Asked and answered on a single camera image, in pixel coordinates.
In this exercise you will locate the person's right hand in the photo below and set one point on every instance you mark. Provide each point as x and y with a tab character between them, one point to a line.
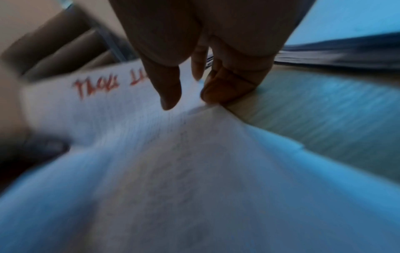
218	29

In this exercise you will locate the Admin paper stack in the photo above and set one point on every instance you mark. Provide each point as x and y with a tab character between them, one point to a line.
343	55

